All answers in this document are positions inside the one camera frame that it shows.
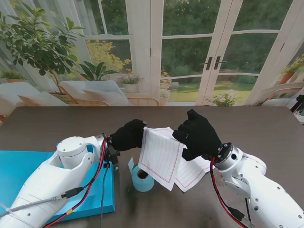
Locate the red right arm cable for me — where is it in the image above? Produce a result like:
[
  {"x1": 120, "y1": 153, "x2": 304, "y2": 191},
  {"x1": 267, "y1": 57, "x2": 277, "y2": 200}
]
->
[{"x1": 209, "y1": 155, "x2": 240, "y2": 224}]

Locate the printed garden window backdrop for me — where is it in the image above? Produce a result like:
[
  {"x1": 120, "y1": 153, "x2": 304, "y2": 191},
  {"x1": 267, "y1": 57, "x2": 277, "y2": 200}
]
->
[{"x1": 0, "y1": 0, "x2": 304, "y2": 107}]

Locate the black right camera cable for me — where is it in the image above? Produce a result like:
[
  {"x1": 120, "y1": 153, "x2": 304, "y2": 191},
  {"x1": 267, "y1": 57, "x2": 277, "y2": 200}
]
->
[{"x1": 228, "y1": 206, "x2": 255, "y2": 228}]

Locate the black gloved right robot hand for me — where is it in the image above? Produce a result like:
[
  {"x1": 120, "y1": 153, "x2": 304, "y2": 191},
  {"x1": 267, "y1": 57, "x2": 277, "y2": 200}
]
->
[{"x1": 172, "y1": 109, "x2": 223, "y2": 162}]

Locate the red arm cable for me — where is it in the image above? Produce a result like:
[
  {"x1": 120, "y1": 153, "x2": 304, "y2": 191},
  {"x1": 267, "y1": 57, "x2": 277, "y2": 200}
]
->
[
  {"x1": 209, "y1": 155, "x2": 240, "y2": 224},
  {"x1": 45, "y1": 135, "x2": 112, "y2": 226}
]

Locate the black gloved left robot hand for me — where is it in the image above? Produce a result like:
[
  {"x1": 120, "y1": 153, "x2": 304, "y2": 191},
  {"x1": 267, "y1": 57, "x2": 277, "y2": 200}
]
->
[{"x1": 109, "y1": 119, "x2": 148, "y2": 152}]

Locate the blue file box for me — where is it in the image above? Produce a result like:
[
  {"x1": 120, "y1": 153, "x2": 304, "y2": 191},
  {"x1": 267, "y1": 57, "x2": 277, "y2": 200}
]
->
[{"x1": 0, "y1": 142, "x2": 116, "y2": 224}]

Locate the black stand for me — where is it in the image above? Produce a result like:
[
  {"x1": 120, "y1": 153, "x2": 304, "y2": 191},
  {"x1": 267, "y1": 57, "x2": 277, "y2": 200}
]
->
[{"x1": 290, "y1": 94, "x2": 304, "y2": 116}]

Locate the white red-lined paper sheet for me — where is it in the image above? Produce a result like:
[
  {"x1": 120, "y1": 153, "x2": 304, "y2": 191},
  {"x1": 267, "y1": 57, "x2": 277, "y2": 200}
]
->
[
  {"x1": 174, "y1": 155, "x2": 216, "y2": 192},
  {"x1": 138, "y1": 127, "x2": 185, "y2": 191}
]

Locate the blue label roll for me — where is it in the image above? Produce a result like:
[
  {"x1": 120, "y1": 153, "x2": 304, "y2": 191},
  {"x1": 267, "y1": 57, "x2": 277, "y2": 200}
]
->
[{"x1": 128, "y1": 156, "x2": 155, "y2": 192}]

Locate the red left arm cable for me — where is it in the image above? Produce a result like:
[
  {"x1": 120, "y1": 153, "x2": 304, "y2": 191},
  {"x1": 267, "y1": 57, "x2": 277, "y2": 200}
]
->
[{"x1": 45, "y1": 135, "x2": 112, "y2": 226}]

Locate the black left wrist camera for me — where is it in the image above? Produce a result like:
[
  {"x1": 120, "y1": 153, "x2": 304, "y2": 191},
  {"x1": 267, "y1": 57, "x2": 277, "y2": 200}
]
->
[{"x1": 105, "y1": 144, "x2": 121, "y2": 166}]

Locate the grey left camera cable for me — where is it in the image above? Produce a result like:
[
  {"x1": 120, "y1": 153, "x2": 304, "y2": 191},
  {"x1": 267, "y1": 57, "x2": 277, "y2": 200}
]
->
[{"x1": 0, "y1": 163, "x2": 111, "y2": 228}]

